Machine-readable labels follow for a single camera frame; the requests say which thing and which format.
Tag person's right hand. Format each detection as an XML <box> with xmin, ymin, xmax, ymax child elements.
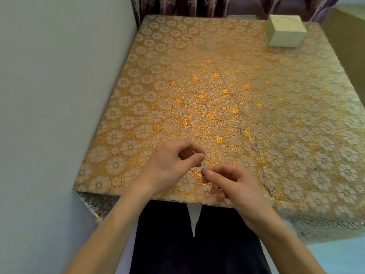
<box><xmin>203</xmin><ymin>164</ymin><xmax>275</xmax><ymax>226</ymax></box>

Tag person's left hand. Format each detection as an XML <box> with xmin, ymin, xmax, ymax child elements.
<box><xmin>136</xmin><ymin>139</ymin><xmax>206</xmax><ymax>198</ymax></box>

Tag thin silver chain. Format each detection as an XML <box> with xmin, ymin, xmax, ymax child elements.
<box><xmin>192</xmin><ymin>151</ymin><xmax>208</xmax><ymax>183</ymax></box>

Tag person's left forearm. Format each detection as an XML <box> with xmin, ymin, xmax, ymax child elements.
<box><xmin>63</xmin><ymin>185</ymin><xmax>163</xmax><ymax>274</ymax></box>

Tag person's right forearm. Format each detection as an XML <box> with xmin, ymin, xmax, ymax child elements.
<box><xmin>236</xmin><ymin>209</ymin><xmax>319</xmax><ymax>274</ymax></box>

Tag gold floral lace tablecloth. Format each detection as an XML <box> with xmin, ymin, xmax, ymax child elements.
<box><xmin>75</xmin><ymin>15</ymin><xmax>365</xmax><ymax>245</ymax></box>

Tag person's dark trousers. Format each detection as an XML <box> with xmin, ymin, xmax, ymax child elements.
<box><xmin>129</xmin><ymin>199</ymin><xmax>272</xmax><ymax>274</ymax></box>

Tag purple patterned curtain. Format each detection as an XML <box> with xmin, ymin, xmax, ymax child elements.
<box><xmin>131</xmin><ymin>0</ymin><xmax>340</xmax><ymax>31</ymax></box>

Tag cream cardboard box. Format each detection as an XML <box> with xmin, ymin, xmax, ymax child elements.
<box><xmin>264</xmin><ymin>15</ymin><xmax>307</xmax><ymax>48</ymax></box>

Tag silver chain with pendant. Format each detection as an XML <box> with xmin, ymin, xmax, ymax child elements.
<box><xmin>234</xmin><ymin>125</ymin><xmax>276</xmax><ymax>198</ymax></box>

